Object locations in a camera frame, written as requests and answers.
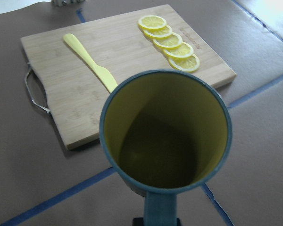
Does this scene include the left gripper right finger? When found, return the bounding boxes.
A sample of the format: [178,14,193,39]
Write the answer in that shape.
[176,218,181,226]

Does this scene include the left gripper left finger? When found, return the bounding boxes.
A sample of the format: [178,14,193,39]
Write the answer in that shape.
[132,218,144,226]

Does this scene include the blue mug yellow inside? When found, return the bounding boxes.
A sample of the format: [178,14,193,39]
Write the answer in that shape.
[100,69,233,226]

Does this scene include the bamboo cutting board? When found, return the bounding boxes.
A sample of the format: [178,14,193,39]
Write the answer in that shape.
[21,5,236,150]

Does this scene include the yellow plastic knife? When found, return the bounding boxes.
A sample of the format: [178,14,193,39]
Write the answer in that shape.
[63,33,118,93]

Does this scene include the lemon slice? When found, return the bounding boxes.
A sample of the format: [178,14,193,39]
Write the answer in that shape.
[138,15,167,30]
[152,32,183,49]
[163,42,194,59]
[168,54,200,73]
[143,25,173,39]

